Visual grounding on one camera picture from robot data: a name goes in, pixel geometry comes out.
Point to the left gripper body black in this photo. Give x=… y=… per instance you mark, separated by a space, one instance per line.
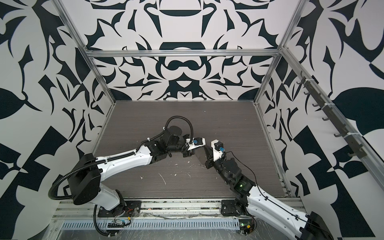
x=186 y=149

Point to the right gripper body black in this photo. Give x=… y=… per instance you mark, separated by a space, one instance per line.
x=210 y=163

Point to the perforated metal ring plate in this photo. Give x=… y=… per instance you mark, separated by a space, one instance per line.
x=201 y=157

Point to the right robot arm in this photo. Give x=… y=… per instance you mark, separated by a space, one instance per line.
x=254 y=201

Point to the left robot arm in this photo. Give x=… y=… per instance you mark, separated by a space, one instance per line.
x=83 y=184

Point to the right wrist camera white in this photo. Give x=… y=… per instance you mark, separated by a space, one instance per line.
x=218 y=149

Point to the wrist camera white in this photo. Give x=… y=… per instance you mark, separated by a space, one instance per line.
x=196 y=143
x=218 y=149

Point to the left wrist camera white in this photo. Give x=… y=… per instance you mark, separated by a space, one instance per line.
x=196 y=143

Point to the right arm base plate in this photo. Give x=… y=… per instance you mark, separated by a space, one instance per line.
x=233 y=208

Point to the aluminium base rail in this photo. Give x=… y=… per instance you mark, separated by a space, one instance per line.
x=146 y=208

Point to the right circuit board with wires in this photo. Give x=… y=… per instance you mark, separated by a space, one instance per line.
x=247 y=225

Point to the circuit board with wires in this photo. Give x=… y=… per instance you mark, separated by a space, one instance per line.
x=120 y=223
x=247 y=225

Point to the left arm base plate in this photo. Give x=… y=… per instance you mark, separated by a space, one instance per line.
x=126 y=208

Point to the left circuit board with wires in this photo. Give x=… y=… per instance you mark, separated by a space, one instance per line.
x=120 y=223

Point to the horizontal aluminium frame bar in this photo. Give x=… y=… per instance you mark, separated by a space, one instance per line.
x=180 y=53

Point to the white slotted cable duct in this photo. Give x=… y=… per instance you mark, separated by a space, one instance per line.
x=141 y=224

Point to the wall hook rail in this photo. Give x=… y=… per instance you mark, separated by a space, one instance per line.
x=334 y=115

